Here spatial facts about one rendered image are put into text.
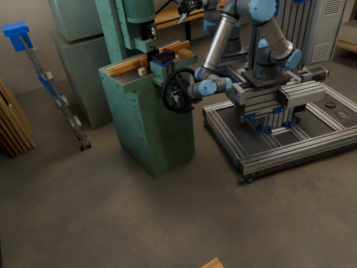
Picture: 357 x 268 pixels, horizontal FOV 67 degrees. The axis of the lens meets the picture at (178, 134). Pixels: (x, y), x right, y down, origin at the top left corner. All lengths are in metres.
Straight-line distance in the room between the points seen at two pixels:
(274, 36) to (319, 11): 0.57
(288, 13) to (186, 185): 1.38
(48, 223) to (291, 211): 1.74
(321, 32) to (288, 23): 0.24
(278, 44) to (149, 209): 1.38
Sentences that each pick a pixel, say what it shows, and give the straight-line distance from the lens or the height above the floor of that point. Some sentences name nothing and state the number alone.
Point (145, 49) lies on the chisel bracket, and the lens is 1.82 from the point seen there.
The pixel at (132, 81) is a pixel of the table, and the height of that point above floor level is 0.90.
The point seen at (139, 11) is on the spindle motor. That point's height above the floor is 1.24.
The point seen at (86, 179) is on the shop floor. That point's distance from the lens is 2.43.
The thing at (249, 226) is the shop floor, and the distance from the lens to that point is 1.96.
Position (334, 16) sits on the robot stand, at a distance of 2.10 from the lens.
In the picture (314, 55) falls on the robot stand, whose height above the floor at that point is 0.84.
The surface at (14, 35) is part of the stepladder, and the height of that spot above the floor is 1.12.
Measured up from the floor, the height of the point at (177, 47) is 0.93.
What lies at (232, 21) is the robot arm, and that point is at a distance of 1.44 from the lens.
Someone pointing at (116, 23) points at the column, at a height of 1.15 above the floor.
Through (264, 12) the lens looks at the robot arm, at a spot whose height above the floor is 1.29.
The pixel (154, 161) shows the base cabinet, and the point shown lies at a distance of 2.11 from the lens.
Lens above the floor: 1.64
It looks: 38 degrees down
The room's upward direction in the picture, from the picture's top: 6 degrees counter-clockwise
